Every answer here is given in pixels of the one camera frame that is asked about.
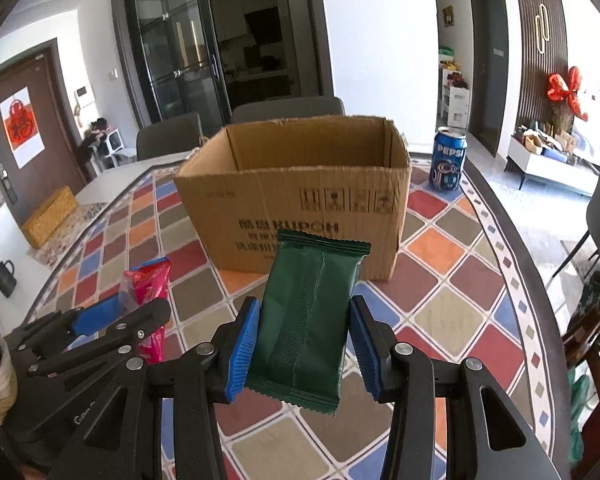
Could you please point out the yellow woven box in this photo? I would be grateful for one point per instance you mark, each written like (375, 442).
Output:
(50, 217)

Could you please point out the grey dining chair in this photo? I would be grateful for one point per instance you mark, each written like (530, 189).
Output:
(170, 135)
(290, 109)

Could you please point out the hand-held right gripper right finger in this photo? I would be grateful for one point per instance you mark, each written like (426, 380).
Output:
(366, 355)

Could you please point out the dark interior door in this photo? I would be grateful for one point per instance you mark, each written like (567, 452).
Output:
(490, 70)

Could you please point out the black mug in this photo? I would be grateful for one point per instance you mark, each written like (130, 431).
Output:
(4, 280)

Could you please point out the small wall picture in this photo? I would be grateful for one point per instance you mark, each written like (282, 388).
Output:
(448, 16)

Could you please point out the pink-red snack packet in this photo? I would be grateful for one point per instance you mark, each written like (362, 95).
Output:
(145, 280)

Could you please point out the red bow decoration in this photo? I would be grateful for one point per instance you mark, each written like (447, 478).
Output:
(565, 90)

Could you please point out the red and white door poster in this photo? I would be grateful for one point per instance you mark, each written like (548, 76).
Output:
(22, 127)

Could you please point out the wooden stool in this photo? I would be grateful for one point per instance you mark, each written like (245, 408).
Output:
(587, 350)

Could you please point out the slatted wall panel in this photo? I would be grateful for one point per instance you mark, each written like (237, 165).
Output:
(535, 35)

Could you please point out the floral patterned cloth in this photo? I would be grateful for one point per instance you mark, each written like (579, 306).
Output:
(90, 215)

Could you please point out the brown entrance door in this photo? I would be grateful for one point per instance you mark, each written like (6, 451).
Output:
(55, 125)

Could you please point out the brown cardboard box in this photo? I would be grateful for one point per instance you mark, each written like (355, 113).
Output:
(280, 195)

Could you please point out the wall intercom panel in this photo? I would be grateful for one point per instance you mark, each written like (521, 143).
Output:
(81, 93)

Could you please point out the white low cabinet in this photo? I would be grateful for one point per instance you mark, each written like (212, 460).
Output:
(550, 165)

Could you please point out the white hallway box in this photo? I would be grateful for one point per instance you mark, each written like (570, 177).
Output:
(456, 107)

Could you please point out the colourful checked tablecloth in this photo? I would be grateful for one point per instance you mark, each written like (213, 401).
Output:
(445, 320)

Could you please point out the white small shelf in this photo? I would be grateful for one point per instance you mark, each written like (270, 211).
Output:
(115, 147)

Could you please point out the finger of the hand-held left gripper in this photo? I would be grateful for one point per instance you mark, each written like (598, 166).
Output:
(97, 316)
(135, 322)

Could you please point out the blue soda can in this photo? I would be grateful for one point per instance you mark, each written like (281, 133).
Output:
(448, 160)

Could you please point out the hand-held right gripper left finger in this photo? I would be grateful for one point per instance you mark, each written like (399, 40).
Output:
(242, 355)

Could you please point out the dark plush toy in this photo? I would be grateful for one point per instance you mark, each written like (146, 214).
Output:
(96, 130)

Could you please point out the dark green snack packet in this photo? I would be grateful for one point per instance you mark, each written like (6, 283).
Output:
(305, 310)

